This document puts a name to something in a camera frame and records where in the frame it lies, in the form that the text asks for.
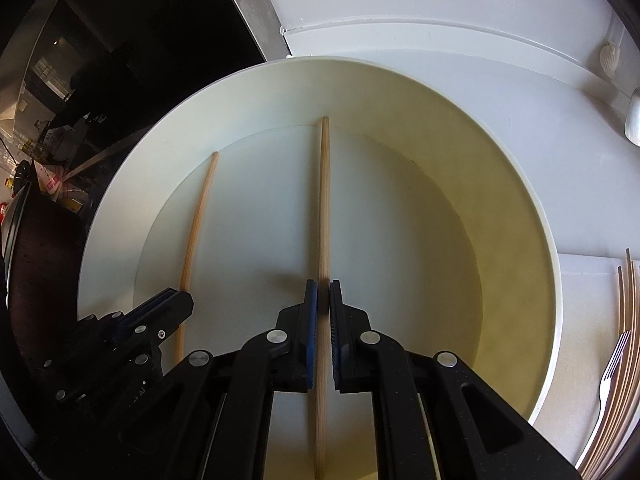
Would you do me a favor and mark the wooden chopstick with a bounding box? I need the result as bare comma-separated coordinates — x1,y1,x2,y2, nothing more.
590,259,640,478
597,270,640,480
312,116,332,480
575,266,627,471
582,249,634,476
172,151,221,368

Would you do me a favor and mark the stainless steel side panel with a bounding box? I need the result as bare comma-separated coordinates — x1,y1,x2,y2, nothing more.
207,0,293,63

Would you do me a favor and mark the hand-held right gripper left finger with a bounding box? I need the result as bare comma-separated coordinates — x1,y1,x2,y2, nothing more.
65,280,320,480

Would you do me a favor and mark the round white plastic basin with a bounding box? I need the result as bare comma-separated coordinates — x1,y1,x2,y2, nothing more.
76,55,563,480

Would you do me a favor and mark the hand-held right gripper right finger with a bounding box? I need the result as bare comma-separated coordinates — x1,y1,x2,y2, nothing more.
329,280,585,480

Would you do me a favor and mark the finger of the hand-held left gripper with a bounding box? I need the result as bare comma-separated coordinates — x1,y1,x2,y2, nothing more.
116,291,195,361
75,287,178,335

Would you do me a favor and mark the metal fork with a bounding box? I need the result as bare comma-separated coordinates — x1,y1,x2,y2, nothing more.
595,329,632,441

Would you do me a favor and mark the white plastic cutting board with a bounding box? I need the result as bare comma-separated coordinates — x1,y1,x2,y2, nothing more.
530,252,640,472

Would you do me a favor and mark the dark glossy cabinet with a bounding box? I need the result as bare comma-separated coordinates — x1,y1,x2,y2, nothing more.
0,0,271,221

